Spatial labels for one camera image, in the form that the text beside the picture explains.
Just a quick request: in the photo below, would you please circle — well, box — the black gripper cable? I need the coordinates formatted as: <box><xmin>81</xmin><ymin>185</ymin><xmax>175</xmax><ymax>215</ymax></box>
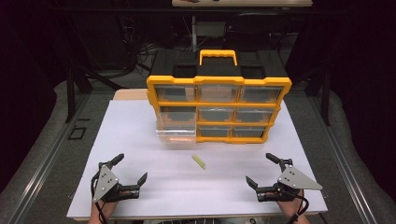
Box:
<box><xmin>285</xmin><ymin>188</ymin><xmax>310</xmax><ymax>224</ymax></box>
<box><xmin>90</xmin><ymin>172</ymin><xmax>108</xmax><ymax>224</ymax></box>

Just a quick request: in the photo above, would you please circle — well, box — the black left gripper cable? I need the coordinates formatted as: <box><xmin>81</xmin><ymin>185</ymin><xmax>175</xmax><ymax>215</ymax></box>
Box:
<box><xmin>90</xmin><ymin>172</ymin><xmax>108</xmax><ymax>224</ymax></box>

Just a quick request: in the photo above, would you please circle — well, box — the white metal post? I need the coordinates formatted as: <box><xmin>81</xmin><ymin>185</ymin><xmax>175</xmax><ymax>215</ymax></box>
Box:
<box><xmin>191</xmin><ymin>15</ymin><xmax>198</xmax><ymax>52</ymax></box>

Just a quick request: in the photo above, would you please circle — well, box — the person's left hand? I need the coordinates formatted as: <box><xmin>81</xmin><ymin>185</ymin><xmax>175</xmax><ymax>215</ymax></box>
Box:
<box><xmin>90</xmin><ymin>200</ymin><xmax>120</xmax><ymax>217</ymax></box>

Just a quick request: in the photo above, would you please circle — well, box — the small yellow-green plastic stick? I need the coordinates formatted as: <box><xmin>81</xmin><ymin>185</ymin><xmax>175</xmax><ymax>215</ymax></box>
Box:
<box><xmin>191</xmin><ymin>154</ymin><xmax>207</xmax><ymax>171</ymax></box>

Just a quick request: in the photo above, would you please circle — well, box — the aluminium floor rail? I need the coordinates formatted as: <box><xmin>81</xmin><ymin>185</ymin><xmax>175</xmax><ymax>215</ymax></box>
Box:
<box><xmin>307</xmin><ymin>95</ymin><xmax>379</xmax><ymax>224</ymax></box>
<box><xmin>8</xmin><ymin>92</ymin><xmax>92</xmax><ymax>224</ymax></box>

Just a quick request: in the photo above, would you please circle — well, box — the large clear plastic drawer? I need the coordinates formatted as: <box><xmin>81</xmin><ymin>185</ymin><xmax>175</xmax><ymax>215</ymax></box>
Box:
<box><xmin>154</xmin><ymin>105</ymin><xmax>198</xmax><ymax>145</ymax></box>

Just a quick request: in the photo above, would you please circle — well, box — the yellow black organizer cabinet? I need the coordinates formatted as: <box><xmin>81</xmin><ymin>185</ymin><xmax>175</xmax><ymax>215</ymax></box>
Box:
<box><xmin>146</xmin><ymin>49</ymin><xmax>293</xmax><ymax>145</ymax></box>

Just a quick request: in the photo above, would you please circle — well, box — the group of small clear drawers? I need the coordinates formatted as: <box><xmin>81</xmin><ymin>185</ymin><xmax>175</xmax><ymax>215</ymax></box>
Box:
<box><xmin>154</xmin><ymin>84</ymin><xmax>284</xmax><ymax>139</ymax></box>

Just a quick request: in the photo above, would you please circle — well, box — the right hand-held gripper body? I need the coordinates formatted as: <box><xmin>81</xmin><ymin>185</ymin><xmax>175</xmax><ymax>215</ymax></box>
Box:
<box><xmin>255</xmin><ymin>158</ymin><xmax>324</xmax><ymax>203</ymax></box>

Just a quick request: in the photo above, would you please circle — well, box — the person's right hand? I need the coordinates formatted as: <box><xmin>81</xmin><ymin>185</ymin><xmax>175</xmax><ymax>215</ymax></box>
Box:
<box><xmin>275</xmin><ymin>197</ymin><xmax>305</xmax><ymax>219</ymax></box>

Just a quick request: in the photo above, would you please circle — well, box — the white table cover sheet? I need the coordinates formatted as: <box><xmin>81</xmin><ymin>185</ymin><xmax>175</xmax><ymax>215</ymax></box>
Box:
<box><xmin>66</xmin><ymin>99</ymin><xmax>329</xmax><ymax>219</ymax></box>

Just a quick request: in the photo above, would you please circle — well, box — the bundle of black cables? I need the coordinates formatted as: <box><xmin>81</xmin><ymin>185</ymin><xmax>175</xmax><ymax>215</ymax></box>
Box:
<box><xmin>120</xmin><ymin>14</ymin><xmax>164</xmax><ymax>74</ymax></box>

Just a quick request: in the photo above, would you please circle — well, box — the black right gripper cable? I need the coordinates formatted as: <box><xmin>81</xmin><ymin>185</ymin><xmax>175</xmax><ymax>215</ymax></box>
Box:
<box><xmin>285</xmin><ymin>188</ymin><xmax>310</xmax><ymax>224</ymax></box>

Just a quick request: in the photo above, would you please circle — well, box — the black metal stand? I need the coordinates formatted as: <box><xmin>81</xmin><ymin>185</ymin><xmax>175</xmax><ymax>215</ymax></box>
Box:
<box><xmin>320</xmin><ymin>68</ymin><xmax>332</xmax><ymax>127</ymax></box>
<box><xmin>64</xmin><ymin>65</ymin><xmax>92</xmax><ymax>124</ymax></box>

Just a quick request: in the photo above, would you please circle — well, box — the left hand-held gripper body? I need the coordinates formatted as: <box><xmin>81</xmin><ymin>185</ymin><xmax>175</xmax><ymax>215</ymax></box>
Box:
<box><xmin>92</xmin><ymin>161</ymin><xmax>141</xmax><ymax>203</ymax></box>

